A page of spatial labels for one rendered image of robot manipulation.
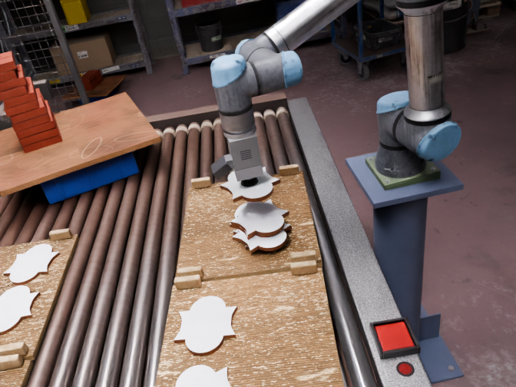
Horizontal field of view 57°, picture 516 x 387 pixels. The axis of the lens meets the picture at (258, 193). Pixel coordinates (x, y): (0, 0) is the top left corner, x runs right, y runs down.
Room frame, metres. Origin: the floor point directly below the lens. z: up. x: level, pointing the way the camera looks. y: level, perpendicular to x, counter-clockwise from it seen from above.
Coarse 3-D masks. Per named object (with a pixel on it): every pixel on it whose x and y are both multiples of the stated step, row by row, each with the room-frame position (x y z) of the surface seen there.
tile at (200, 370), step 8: (192, 368) 0.58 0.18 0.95; (200, 368) 0.57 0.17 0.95; (208, 368) 0.57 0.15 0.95; (224, 368) 0.56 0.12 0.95; (184, 376) 0.56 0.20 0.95; (192, 376) 0.56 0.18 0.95; (200, 376) 0.55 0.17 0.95; (208, 376) 0.55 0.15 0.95; (216, 376) 0.55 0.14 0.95; (224, 376) 0.55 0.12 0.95; (176, 384) 0.55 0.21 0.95; (184, 384) 0.54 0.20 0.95; (192, 384) 0.54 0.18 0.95; (200, 384) 0.54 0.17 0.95; (208, 384) 0.54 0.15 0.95; (216, 384) 0.53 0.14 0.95; (224, 384) 0.53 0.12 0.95
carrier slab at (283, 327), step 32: (192, 288) 0.80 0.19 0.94; (224, 288) 0.78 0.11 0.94; (256, 288) 0.76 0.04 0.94; (288, 288) 0.75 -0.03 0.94; (320, 288) 0.73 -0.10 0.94; (256, 320) 0.67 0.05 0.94; (288, 320) 0.66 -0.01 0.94; (320, 320) 0.64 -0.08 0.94; (224, 352) 0.61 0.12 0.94; (256, 352) 0.59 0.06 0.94; (288, 352) 0.58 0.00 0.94; (320, 352) 0.57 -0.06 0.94; (160, 384) 0.56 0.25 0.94; (256, 384) 0.53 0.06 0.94; (288, 384) 0.51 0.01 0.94; (320, 384) 0.50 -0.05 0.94
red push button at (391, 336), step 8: (376, 328) 0.61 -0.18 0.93; (384, 328) 0.60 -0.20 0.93; (392, 328) 0.60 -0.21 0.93; (400, 328) 0.60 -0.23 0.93; (384, 336) 0.58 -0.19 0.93; (392, 336) 0.58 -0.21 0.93; (400, 336) 0.58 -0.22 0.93; (408, 336) 0.57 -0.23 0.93; (384, 344) 0.57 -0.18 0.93; (392, 344) 0.56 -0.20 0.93; (400, 344) 0.56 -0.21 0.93; (408, 344) 0.56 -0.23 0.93
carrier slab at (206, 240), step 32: (192, 192) 1.21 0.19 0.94; (224, 192) 1.17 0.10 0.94; (288, 192) 1.11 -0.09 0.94; (192, 224) 1.04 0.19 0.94; (224, 224) 1.02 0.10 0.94; (192, 256) 0.91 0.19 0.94; (224, 256) 0.89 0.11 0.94; (256, 256) 0.87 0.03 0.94; (288, 256) 0.85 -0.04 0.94; (320, 256) 0.83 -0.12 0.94
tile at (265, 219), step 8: (240, 208) 0.99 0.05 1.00; (248, 208) 0.99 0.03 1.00; (256, 208) 0.98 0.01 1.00; (264, 208) 0.98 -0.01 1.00; (272, 208) 0.97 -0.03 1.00; (240, 216) 0.96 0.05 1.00; (248, 216) 0.96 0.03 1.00; (256, 216) 0.95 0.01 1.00; (264, 216) 0.94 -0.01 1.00; (272, 216) 0.94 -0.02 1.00; (280, 216) 0.93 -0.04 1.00; (232, 224) 0.95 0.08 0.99; (240, 224) 0.93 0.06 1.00; (248, 224) 0.92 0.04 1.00; (256, 224) 0.92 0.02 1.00; (264, 224) 0.91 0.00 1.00; (272, 224) 0.91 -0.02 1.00; (280, 224) 0.90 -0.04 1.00; (248, 232) 0.89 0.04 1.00; (256, 232) 0.89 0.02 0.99; (264, 232) 0.88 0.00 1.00; (272, 232) 0.88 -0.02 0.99
